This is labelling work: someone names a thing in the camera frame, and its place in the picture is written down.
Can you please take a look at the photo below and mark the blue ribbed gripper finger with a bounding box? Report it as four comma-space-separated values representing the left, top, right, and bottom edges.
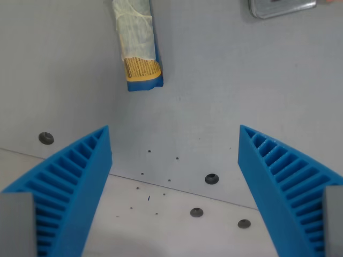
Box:
237, 124, 343, 257
0, 125, 113, 257

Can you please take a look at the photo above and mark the clear plastic box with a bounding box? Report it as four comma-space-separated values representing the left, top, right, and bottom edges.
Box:
248, 0, 317, 20

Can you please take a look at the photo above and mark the blue bag with tape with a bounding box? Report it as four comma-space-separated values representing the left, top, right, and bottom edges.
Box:
111, 0, 164, 92

